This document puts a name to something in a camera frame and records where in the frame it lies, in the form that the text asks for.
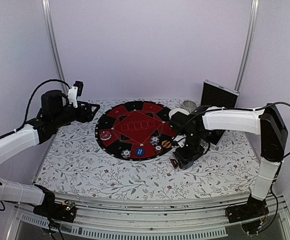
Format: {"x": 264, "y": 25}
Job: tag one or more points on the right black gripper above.
{"x": 182, "y": 157}

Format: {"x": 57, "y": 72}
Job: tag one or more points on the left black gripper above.
{"x": 89, "y": 116}

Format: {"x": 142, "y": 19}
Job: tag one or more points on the orange big blind button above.
{"x": 166, "y": 144}

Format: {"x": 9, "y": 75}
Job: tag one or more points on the red hundred poker chip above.
{"x": 158, "y": 149}

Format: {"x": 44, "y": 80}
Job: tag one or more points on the clear red dealer button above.
{"x": 105, "y": 135}

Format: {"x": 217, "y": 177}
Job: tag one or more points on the blue small blind button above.
{"x": 139, "y": 152}

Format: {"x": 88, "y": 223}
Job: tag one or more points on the blue ten poker chip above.
{"x": 126, "y": 153}

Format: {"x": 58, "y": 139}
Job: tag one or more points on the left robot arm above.
{"x": 57, "y": 110}

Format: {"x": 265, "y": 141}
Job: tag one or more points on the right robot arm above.
{"x": 265, "y": 122}

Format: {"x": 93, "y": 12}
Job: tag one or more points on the black triangular all-in marker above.
{"x": 174, "y": 163}

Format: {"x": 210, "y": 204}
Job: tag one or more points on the white ceramic bowl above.
{"x": 175, "y": 110}

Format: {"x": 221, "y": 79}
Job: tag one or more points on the round red black poker mat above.
{"x": 132, "y": 124}

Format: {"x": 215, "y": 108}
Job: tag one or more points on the grey striped ceramic mug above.
{"x": 188, "y": 105}

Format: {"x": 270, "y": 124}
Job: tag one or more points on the aluminium poker chip case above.
{"x": 214, "y": 94}

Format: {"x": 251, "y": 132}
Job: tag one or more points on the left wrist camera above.
{"x": 74, "y": 92}

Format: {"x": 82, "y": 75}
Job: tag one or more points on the aluminium front rail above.
{"x": 186, "y": 219}

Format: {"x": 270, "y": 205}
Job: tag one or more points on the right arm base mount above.
{"x": 253, "y": 208}

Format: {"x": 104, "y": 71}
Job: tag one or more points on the left aluminium frame post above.
{"x": 51, "y": 36}

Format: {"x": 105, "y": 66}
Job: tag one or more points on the aluminium frame post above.
{"x": 51, "y": 36}
{"x": 248, "y": 43}

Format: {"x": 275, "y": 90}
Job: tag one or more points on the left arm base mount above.
{"x": 65, "y": 211}

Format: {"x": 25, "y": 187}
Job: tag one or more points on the right aluminium frame post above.
{"x": 248, "y": 43}

